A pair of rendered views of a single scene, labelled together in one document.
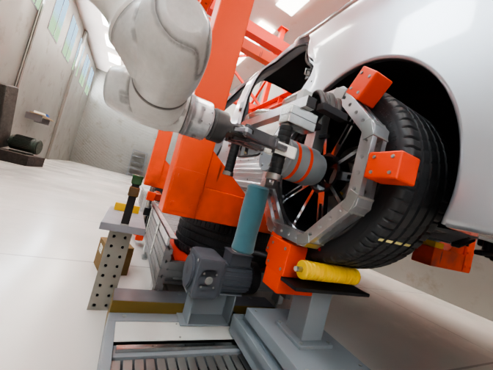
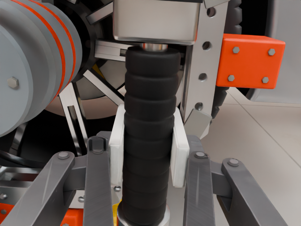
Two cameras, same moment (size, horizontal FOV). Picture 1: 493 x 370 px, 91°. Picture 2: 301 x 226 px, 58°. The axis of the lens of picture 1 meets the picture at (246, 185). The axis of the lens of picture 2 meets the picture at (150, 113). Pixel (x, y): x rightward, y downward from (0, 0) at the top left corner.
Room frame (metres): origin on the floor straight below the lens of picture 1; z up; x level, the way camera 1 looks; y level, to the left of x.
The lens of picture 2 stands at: (0.57, 0.10, 0.92)
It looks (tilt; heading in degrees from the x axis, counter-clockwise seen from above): 22 degrees down; 293
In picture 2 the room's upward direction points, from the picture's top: 4 degrees clockwise
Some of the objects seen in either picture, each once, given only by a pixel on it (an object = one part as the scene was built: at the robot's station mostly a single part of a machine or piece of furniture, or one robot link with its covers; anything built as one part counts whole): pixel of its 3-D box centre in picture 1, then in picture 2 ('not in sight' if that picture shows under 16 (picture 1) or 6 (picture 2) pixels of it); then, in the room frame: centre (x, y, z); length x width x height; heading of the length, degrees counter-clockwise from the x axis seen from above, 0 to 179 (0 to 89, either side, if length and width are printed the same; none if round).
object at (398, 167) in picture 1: (390, 168); (242, 60); (0.61, -0.34, 0.85); 0.09 x 0.08 x 0.07; 25
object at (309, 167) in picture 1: (293, 161); (12, 57); (0.86, -0.14, 0.85); 0.21 x 0.14 x 0.14; 115
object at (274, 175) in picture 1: (279, 151); (147, 143); (0.64, -0.06, 0.83); 0.04 x 0.04 x 0.16
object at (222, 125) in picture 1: (227, 130); not in sight; (0.57, 0.08, 0.83); 0.09 x 0.08 x 0.07; 115
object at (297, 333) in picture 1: (308, 310); not in sight; (0.97, -0.36, 0.32); 0.40 x 0.30 x 0.28; 25
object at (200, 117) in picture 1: (197, 118); not in sight; (0.54, 0.14, 0.83); 0.09 x 0.06 x 0.09; 25
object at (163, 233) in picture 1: (152, 215); not in sight; (2.37, 0.80, 0.28); 2.47 x 0.09 x 0.22; 25
